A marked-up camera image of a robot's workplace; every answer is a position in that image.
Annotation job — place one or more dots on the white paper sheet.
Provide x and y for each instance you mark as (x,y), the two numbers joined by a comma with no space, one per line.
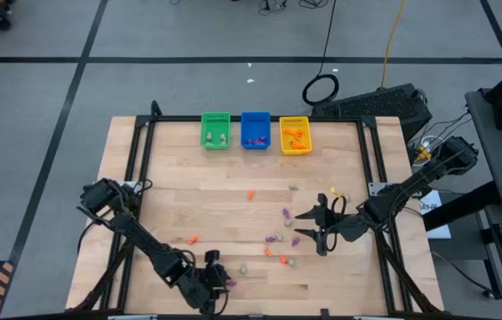
(437,224)

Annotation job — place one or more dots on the green plastic basket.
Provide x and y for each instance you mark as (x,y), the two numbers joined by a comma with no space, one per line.
(215,122)

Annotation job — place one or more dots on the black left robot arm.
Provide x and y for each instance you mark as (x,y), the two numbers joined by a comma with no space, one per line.
(144,240)

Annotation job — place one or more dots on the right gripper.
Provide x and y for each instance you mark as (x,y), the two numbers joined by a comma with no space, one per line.
(352,229)

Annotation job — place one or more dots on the silver mounting bracket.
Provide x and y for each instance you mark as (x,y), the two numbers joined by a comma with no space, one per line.
(377,189)
(129,183)

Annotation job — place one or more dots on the yellow plastic basket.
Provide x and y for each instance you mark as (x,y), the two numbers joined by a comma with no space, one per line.
(305,129)

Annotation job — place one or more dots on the gray desk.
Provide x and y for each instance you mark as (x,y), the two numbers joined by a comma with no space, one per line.
(490,155)

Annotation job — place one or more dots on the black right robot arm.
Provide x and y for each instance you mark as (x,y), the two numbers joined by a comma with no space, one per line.
(410,184)

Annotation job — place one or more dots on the black computer case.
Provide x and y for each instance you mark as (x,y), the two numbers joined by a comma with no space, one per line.
(375,104)

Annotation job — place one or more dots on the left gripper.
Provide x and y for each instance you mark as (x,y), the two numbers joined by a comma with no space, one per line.
(197,286)

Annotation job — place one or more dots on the blue plastic basket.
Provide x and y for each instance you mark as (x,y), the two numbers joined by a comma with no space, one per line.
(255,126)

